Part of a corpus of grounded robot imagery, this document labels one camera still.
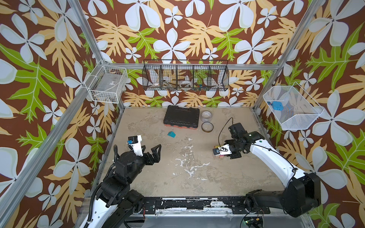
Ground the black tool case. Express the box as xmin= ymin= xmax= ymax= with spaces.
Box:
xmin=163 ymin=105 xmax=200 ymax=129

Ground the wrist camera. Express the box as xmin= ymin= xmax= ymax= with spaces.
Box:
xmin=127 ymin=135 xmax=143 ymax=157
xmin=213 ymin=144 xmax=232 ymax=156

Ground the black wire basket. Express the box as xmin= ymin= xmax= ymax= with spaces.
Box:
xmin=141 ymin=59 xmax=230 ymax=91

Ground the aluminium frame post left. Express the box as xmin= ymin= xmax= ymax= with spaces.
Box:
xmin=0 ymin=59 xmax=103 ymax=217

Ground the white wire basket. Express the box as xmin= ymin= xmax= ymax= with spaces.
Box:
xmin=85 ymin=65 xmax=129 ymax=104
xmin=263 ymin=83 xmax=325 ymax=131

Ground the teal block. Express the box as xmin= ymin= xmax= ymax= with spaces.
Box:
xmin=167 ymin=131 xmax=176 ymax=138

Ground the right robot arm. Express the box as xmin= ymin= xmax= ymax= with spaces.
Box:
xmin=222 ymin=123 xmax=321 ymax=218

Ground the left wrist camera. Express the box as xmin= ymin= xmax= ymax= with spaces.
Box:
xmin=127 ymin=135 xmax=143 ymax=157

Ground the brown tape roll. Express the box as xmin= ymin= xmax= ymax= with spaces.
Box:
xmin=201 ymin=122 xmax=214 ymax=133

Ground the white wire basket right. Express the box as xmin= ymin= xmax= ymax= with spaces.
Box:
xmin=263 ymin=83 xmax=325 ymax=131

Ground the aluminium frame post right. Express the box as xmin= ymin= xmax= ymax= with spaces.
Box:
xmin=253 ymin=1 xmax=325 ymax=110

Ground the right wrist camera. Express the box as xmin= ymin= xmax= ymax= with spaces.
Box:
xmin=213 ymin=144 xmax=232 ymax=156

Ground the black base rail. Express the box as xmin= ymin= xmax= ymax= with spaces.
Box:
xmin=143 ymin=196 xmax=255 ymax=215

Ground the aluminium frame post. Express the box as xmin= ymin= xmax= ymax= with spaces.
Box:
xmin=0 ymin=59 xmax=103 ymax=217
xmin=253 ymin=1 xmax=325 ymax=110

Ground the white wire basket left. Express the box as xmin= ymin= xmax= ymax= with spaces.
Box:
xmin=85 ymin=65 xmax=129 ymax=104

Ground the blue object in basket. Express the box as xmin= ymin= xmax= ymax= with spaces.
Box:
xmin=271 ymin=101 xmax=284 ymax=111

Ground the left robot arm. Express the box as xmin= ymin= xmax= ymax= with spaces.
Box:
xmin=80 ymin=144 xmax=162 ymax=228

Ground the clear tape roll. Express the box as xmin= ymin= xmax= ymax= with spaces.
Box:
xmin=200 ymin=110 xmax=213 ymax=123

